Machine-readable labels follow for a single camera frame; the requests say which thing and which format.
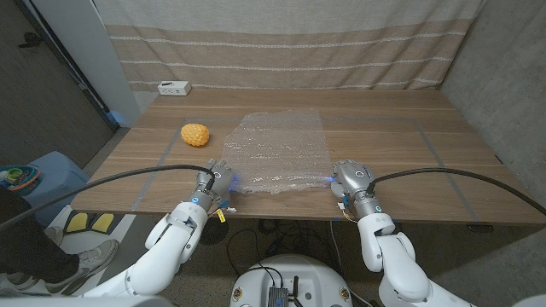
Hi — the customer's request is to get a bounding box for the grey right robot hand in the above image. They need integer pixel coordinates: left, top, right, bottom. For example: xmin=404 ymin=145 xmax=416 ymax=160
xmin=330 ymin=159 xmax=376 ymax=201

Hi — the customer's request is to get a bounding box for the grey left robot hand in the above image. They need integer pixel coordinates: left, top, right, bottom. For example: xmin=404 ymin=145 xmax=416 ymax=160
xmin=195 ymin=158 xmax=236 ymax=205

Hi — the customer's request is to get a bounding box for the clear bubble wrap sheet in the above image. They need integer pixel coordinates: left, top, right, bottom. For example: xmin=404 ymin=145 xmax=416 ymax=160
xmin=221 ymin=108 xmax=334 ymax=195

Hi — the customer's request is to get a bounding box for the round black floor fan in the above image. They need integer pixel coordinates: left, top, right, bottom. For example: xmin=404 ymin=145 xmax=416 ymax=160
xmin=198 ymin=217 xmax=229 ymax=246

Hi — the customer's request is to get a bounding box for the orange textured ball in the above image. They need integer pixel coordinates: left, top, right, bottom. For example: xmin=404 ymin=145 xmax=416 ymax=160
xmin=180 ymin=123 xmax=211 ymax=148

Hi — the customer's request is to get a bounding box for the white power strip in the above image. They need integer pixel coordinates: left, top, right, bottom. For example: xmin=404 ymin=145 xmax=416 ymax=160
xmin=157 ymin=80 xmax=193 ymax=96

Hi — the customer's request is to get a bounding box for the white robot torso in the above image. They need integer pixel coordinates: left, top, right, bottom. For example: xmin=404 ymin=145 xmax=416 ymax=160
xmin=229 ymin=253 xmax=354 ymax=307

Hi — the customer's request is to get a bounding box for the yellow foot pedal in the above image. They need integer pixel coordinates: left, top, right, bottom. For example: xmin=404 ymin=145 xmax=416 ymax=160
xmin=63 ymin=211 xmax=90 ymax=235
xmin=89 ymin=212 xmax=115 ymax=235

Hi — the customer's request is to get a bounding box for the grey electronics box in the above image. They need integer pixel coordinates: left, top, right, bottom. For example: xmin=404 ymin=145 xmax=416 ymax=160
xmin=267 ymin=286 xmax=290 ymax=307

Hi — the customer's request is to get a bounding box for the beige striped curtain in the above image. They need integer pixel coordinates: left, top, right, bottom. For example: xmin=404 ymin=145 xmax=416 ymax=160
xmin=92 ymin=0 xmax=487 ymax=93

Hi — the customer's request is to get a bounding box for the grey white sneaker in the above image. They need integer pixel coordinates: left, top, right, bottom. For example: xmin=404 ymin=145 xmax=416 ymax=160
xmin=44 ymin=238 xmax=120 ymax=295

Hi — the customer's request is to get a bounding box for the blue stool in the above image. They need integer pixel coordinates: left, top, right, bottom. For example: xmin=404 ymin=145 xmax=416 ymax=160
xmin=20 ymin=150 xmax=90 ymax=227

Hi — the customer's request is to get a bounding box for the white pillar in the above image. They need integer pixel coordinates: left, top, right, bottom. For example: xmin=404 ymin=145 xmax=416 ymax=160
xmin=32 ymin=0 xmax=142 ymax=128

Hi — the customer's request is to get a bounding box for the perforated metal door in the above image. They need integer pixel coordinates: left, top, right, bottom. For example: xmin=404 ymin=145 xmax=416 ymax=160
xmin=0 ymin=0 xmax=119 ymax=167

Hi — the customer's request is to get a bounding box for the black trouser leg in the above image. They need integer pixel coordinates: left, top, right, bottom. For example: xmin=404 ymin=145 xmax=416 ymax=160
xmin=0 ymin=185 xmax=82 ymax=285

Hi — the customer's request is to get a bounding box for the colourful toy bowl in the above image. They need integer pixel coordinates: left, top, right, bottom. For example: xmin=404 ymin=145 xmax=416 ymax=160
xmin=0 ymin=165 xmax=42 ymax=192

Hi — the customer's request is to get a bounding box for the black floor cable bundle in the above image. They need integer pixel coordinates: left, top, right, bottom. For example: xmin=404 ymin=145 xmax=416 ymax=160
xmin=225 ymin=219 xmax=342 ymax=278

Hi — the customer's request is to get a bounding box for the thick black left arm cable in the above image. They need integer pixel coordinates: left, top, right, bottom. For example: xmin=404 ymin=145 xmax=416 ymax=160
xmin=0 ymin=164 xmax=216 ymax=231

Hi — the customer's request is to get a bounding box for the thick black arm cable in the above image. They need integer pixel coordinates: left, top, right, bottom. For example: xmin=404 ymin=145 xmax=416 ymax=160
xmin=0 ymin=164 xmax=216 ymax=231
xmin=365 ymin=167 xmax=546 ymax=217

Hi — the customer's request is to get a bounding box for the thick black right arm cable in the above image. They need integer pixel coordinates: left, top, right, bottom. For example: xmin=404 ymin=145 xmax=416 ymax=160
xmin=365 ymin=167 xmax=546 ymax=217

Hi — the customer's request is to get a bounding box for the black door handle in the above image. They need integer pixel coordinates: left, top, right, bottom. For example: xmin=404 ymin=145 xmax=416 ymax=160
xmin=17 ymin=32 xmax=44 ymax=49

